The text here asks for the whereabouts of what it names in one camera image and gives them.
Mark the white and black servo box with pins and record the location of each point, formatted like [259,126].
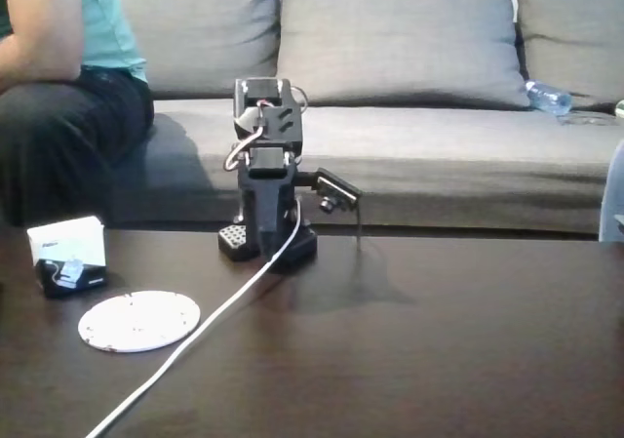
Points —
[68,252]

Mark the grey sofa back cushion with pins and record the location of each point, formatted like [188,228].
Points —
[205,33]
[400,43]
[575,28]

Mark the white round disc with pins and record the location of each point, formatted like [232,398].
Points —
[139,321]

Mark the grey sofa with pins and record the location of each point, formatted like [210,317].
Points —
[439,165]

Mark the person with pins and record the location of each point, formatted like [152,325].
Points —
[63,131]

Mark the clear plastic water bottle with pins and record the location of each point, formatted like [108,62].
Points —
[548,96]

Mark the pale blue object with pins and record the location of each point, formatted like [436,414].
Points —
[613,199]

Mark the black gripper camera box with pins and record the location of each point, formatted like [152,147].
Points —
[337,187]

